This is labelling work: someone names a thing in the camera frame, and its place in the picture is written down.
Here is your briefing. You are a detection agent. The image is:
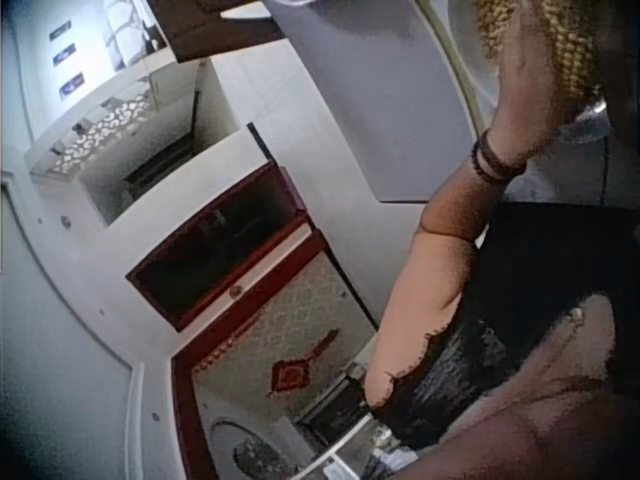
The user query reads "person's left hand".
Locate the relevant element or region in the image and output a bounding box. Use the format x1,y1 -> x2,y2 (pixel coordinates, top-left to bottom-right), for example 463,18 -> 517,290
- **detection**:
487,3 -> 572,167

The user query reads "silver metal utensil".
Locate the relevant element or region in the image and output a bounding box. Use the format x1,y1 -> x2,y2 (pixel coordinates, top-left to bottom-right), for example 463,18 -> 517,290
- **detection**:
559,87 -> 612,146

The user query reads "white niche shelf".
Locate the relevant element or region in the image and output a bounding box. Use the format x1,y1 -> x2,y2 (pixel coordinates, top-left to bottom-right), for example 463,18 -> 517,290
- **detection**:
28,57 -> 251,229

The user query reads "round patterned plate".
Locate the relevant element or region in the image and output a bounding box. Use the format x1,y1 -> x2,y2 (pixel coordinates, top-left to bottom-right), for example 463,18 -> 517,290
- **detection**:
208,415 -> 302,480

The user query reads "black box appliance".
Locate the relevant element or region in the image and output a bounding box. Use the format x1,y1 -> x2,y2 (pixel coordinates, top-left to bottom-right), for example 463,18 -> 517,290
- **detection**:
294,363 -> 382,442

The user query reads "dark beaded bracelet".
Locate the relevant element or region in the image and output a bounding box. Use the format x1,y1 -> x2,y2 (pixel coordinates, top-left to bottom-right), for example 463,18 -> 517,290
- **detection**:
468,126 -> 529,184

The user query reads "patterned beige panel red ornament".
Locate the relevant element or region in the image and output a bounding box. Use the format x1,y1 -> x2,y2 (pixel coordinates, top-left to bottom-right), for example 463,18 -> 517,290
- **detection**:
172,249 -> 377,480

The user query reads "dark brown wall cabinet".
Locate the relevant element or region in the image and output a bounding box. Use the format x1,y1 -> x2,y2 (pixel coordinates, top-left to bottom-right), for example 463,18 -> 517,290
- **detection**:
162,0 -> 287,65

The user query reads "white round basin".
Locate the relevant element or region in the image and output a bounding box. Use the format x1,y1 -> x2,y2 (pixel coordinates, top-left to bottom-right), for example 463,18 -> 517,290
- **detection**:
433,0 -> 501,144

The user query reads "row of small wall pictures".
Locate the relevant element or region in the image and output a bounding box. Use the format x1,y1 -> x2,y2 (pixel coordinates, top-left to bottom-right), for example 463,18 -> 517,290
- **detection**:
48,23 -> 87,100

